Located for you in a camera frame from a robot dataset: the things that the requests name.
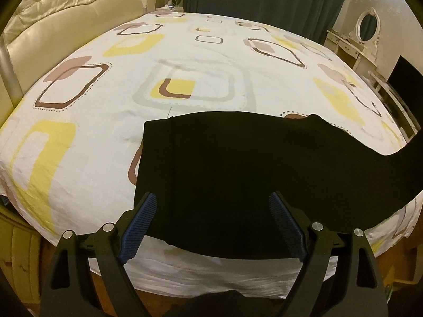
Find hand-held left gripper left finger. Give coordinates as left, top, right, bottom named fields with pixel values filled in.
left=40, top=192, right=158, bottom=317

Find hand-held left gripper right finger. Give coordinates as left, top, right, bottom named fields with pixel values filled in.
left=268, top=192, right=389, bottom=317

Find black pants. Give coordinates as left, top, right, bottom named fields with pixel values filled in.
left=134, top=111, right=423, bottom=258

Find printed bed sheet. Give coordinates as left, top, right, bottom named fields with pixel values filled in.
left=0, top=11, right=420, bottom=301

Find light wooden cabinet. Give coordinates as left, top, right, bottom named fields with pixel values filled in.
left=0, top=196, right=48, bottom=306

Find white television stand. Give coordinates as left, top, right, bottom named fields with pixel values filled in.
left=368, top=70, right=420, bottom=137

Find white vanity table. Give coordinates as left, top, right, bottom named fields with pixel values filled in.
left=324, top=28, right=380, bottom=75

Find black television screen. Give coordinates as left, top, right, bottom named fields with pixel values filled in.
left=387, top=55, right=423, bottom=128

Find oval white framed mirror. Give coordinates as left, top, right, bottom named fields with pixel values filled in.
left=356, top=7, right=381, bottom=45

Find dark teal curtain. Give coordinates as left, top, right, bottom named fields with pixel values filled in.
left=183, top=0, right=355, bottom=45

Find cream tufted headboard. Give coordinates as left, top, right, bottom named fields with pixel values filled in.
left=5, top=0, right=157, bottom=101

